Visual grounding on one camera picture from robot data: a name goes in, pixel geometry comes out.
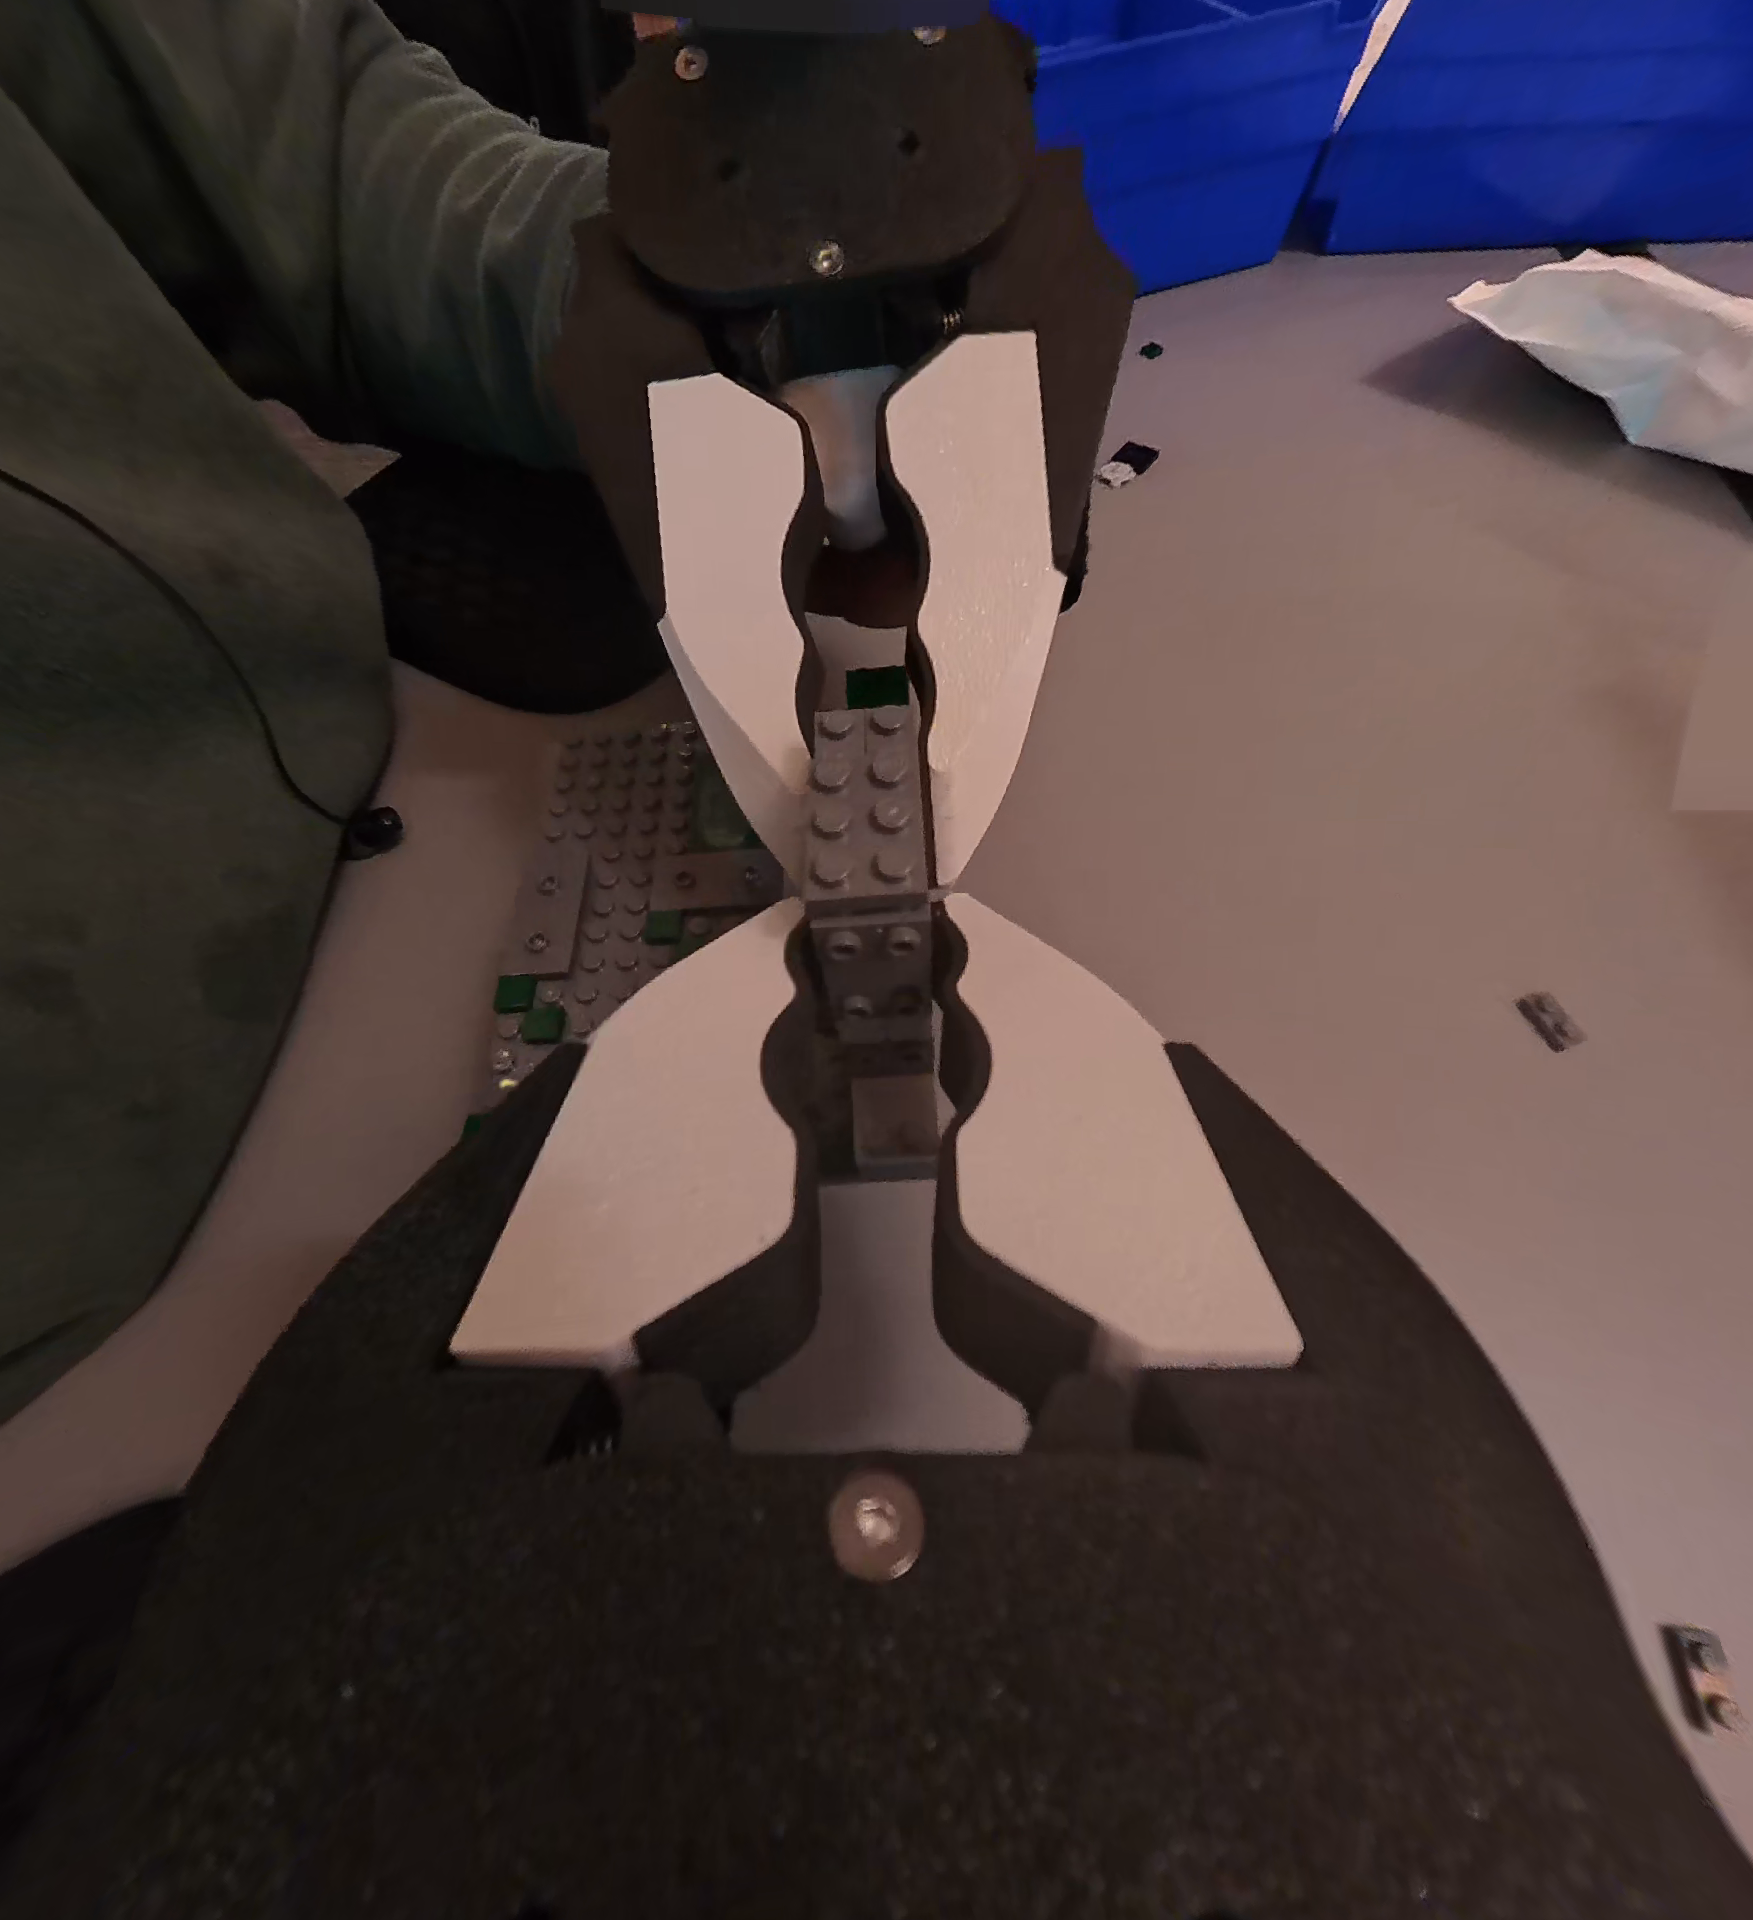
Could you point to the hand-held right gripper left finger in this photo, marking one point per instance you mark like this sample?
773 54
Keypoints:
636 1186

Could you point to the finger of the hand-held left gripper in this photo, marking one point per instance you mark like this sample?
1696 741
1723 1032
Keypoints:
718 527
990 527

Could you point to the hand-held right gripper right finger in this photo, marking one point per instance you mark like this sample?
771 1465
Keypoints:
1113 1186

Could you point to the dark grey brick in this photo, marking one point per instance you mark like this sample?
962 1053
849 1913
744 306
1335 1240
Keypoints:
862 808

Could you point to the grey toy brick model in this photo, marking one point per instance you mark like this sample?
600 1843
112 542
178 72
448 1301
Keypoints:
618 842

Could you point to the large blue divided bin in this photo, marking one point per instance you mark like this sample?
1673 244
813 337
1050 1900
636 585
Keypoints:
1191 151

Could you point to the person's left forearm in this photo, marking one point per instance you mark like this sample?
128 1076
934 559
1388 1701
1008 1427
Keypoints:
445 228

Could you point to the grey desk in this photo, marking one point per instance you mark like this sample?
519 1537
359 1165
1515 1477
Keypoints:
1339 903

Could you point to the person's left hand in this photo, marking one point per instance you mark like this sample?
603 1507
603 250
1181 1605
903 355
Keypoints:
862 589

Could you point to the small black tile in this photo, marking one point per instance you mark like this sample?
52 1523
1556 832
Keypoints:
1139 456

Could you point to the medium white paper bag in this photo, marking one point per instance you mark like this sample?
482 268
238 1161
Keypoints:
1658 357

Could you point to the small blue plastic bin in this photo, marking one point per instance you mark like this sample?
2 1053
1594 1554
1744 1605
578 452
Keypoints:
1566 136

